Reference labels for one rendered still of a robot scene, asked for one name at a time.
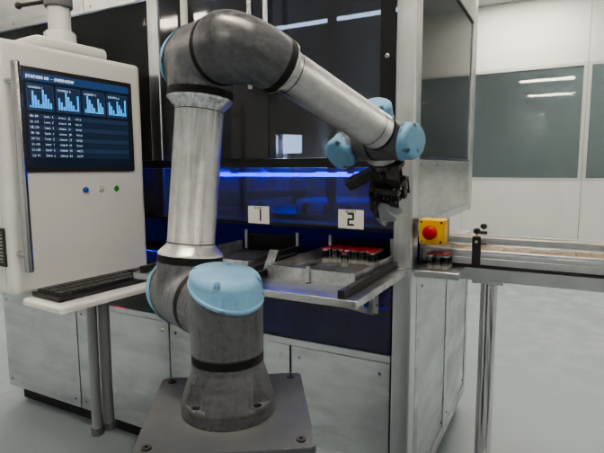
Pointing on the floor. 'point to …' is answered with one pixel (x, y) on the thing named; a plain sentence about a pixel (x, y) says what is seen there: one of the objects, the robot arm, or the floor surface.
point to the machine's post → (406, 231)
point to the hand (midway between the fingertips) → (382, 220)
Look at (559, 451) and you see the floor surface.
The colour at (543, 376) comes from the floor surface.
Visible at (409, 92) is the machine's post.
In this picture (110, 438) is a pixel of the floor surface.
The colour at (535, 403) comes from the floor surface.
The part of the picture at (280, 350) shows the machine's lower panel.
